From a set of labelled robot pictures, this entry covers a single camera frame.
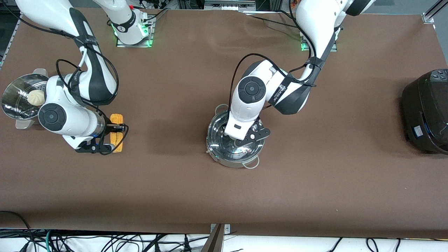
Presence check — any black floor cable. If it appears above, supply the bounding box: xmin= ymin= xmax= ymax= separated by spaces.
xmin=0 ymin=210 xmax=34 ymax=252

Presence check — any black table cable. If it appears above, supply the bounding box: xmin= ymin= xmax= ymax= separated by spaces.
xmin=241 ymin=11 xmax=298 ymax=28
xmin=139 ymin=6 xmax=173 ymax=23

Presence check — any silver mounting bracket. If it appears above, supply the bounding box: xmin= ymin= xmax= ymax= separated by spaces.
xmin=210 ymin=223 xmax=231 ymax=234

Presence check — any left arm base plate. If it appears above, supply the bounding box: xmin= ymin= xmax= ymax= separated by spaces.
xmin=300 ymin=33 xmax=338 ymax=53

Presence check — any grey power strip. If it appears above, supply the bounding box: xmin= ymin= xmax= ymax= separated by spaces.
xmin=204 ymin=0 xmax=257 ymax=11

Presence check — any black rice cooker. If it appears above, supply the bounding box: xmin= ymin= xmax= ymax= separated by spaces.
xmin=401 ymin=69 xmax=448 ymax=155

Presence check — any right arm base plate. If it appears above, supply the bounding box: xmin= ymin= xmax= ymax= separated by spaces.
xmin=115 ymin=16 xmax=155 ymax=48

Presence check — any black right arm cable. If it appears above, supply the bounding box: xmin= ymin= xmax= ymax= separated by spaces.
xmin=3 ymin=0 xmax=130 ymax=155

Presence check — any aluminium frame rail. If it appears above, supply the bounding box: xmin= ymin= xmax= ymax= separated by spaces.
xmin=422 ymin=0 xmax=448 ymax=23
xmin=0 ymin=14 xmax=23 ymax=68

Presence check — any glass pot lid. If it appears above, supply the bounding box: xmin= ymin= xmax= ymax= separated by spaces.
xmin=207 ymin=111 xmax=265 ymax=162

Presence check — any steel steamer pot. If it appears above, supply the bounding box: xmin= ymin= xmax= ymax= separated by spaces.
xmin=1 ymin=68 xmax=50 ymax=130

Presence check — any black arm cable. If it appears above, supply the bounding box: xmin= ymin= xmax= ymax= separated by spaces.
xmin=231 ymin=0 xmax=345 ymax=107
xmin=3 ymin=0 xmax=130 ymax=155

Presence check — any yellow corn cob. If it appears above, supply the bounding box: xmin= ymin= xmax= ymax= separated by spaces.
xmin=110 ymin=113 xmax=125 ymax=153

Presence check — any white steamed bun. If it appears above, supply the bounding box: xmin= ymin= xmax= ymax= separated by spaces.
xmin=28 ymin=90 xmax=46 ymax=106

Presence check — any dark metal pole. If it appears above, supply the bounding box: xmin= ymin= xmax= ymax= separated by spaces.
xmin=200 ymin=224 xmax=224 ymax=252

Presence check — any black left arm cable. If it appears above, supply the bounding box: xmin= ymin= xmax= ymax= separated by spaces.
xmin=231 ymin=0 xmax=345 ymax=107

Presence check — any steel cooking pot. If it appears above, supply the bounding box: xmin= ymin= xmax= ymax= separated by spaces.
xmin=206 ymin=104 xmax=265 ymax=169

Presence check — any brown table cover mat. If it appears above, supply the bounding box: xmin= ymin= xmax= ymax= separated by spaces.
xmin=0 ymin=7 xmax=448 ymax=239

